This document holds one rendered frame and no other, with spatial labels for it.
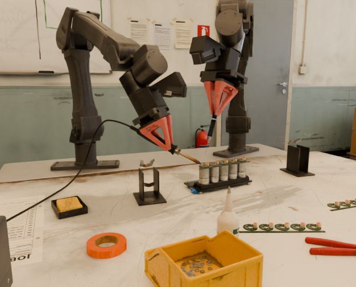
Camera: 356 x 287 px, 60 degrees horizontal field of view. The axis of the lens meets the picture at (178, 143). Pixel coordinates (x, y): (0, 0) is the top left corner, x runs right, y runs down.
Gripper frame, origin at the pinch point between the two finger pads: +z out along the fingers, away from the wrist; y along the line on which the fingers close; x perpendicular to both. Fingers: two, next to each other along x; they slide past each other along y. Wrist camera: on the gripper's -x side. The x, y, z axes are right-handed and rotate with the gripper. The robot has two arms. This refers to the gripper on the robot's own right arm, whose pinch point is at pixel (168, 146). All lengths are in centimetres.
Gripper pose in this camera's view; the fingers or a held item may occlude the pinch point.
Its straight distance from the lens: 74.7
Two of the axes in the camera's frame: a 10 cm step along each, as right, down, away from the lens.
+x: -8.4, 4.4, 3.1
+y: 2.6, -1.7, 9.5
